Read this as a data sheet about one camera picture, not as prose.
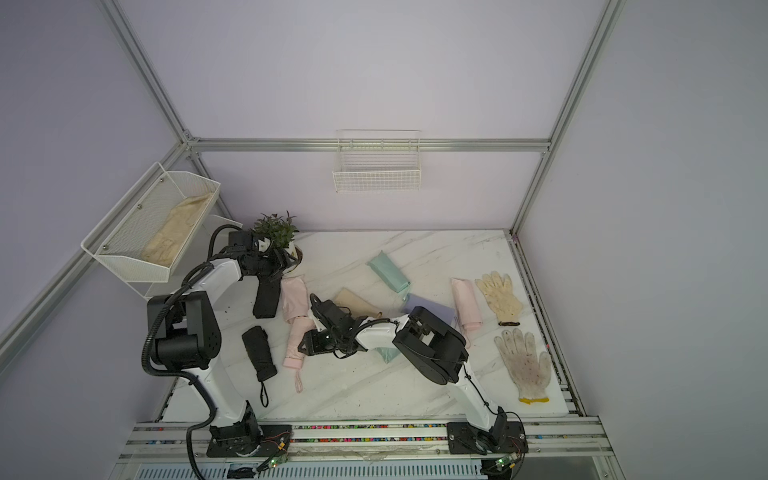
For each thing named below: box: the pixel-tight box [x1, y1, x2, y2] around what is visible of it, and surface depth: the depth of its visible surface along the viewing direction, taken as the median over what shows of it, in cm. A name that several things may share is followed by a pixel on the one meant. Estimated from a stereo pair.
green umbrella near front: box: [374, 347, 401, 364], surface depth 87 cm
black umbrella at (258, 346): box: [242, 326, 278, 408], surface depth 88 cm
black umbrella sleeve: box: [252, 276, 282, 319], surface depth 100 cm
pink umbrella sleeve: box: [281, 274, 309, 324], surface depth 103 cm
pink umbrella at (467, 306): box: [450, 277, 484, 349], surface depth 100 cm
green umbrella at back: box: [366, 250, 410, 293], surface depth 109 cm
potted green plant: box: [250, 210, 299, 258], surface depth 99 cm
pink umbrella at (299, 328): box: [283, 315, 316, 393], surface depth 88 cm
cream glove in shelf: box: [141, 192, 212, 267], surface depth 81 cm
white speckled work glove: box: [494, 328, 552, 404], surface depth 88 cm
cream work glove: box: [475, 271, 523, 326], surface depth 103 cm
